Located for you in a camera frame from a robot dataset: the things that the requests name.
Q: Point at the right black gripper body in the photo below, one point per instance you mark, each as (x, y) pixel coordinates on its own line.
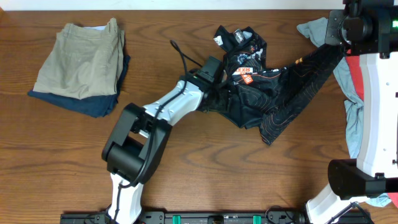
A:
(336, 37)

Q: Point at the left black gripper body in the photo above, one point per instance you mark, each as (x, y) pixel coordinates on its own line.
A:
(219, 101)

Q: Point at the grey t-shirt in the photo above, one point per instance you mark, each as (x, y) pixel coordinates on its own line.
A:
(371, 129)

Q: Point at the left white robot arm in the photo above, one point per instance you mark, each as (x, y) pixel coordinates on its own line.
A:
(135, 147)

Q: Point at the red printed t-shirt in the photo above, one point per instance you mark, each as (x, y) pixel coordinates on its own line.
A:
(354, 74)

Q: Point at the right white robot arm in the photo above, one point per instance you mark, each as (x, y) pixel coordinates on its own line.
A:
(369, 30)

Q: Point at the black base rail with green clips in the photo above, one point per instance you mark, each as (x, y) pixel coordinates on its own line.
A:
(275, 214)

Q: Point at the folded navy blue garment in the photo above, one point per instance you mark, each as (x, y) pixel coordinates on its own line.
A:
(94, 106)

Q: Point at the folded khaki shorts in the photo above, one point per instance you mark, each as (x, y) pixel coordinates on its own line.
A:
(84, 62)

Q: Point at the black cycling jersey with logos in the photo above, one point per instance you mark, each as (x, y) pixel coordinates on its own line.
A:
(270, 98)

